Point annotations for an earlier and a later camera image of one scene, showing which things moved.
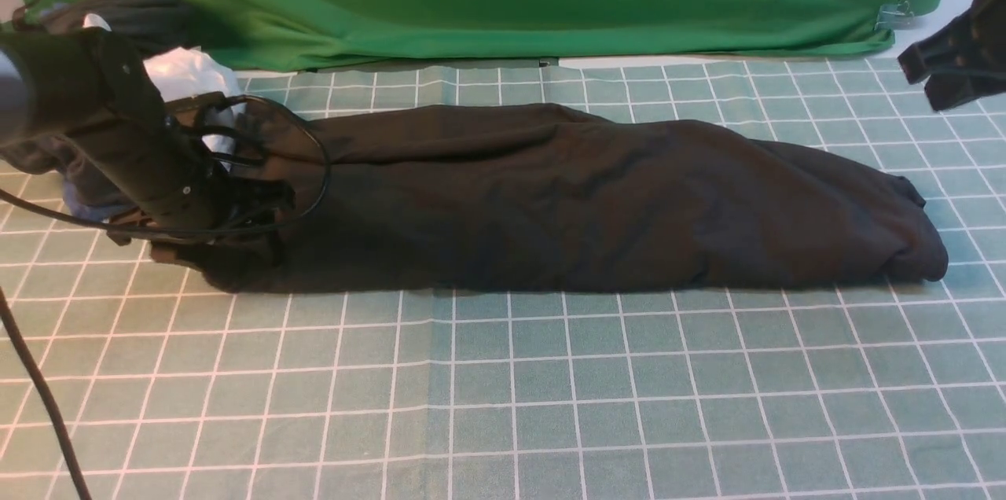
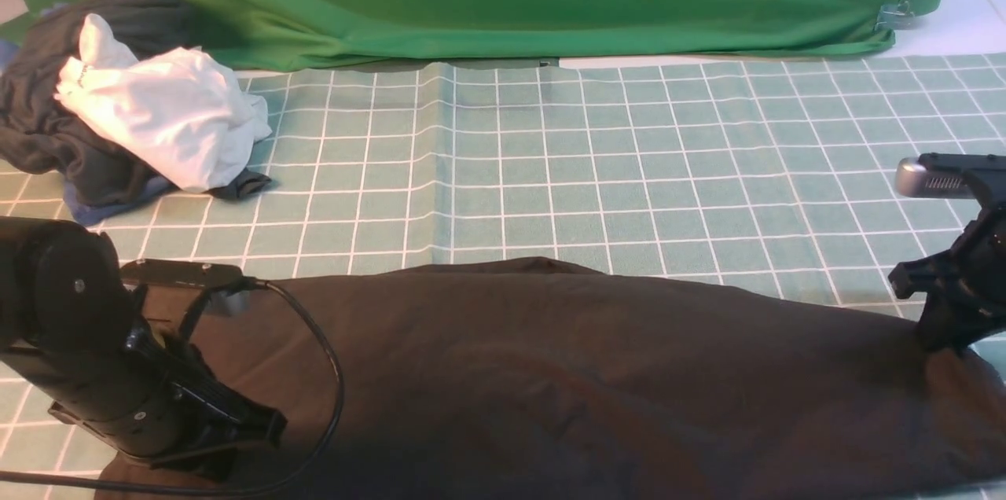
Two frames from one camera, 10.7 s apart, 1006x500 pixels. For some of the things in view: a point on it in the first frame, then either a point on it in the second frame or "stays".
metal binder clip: x=894 y=16 stays
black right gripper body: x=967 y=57 → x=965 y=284
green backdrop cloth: x=267 y=1 stays
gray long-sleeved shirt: x=545 y=196 → x=549 y=379
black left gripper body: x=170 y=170 → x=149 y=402
